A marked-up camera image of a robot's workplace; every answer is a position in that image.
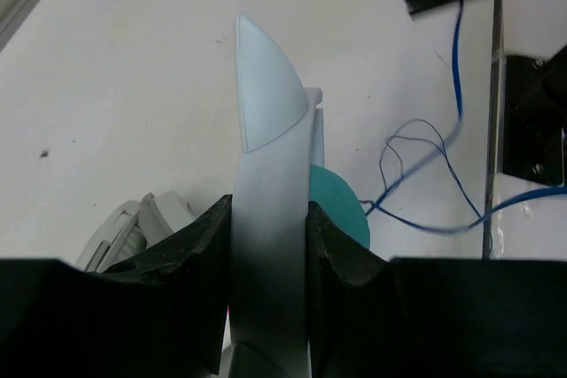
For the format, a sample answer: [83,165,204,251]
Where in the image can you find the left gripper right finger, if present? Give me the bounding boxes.
[307,203,566,377]

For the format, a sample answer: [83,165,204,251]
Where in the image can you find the blue headphone cable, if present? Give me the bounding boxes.
[361,0,567,235]

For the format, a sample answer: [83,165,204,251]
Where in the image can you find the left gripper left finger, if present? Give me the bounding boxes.
[1,196,231,377]

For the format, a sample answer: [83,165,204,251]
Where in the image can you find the grey white headphones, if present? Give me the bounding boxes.
[76,191,197,273]

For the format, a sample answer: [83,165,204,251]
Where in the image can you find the teal cat-ear headphones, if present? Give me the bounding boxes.
[224,14,370,377]

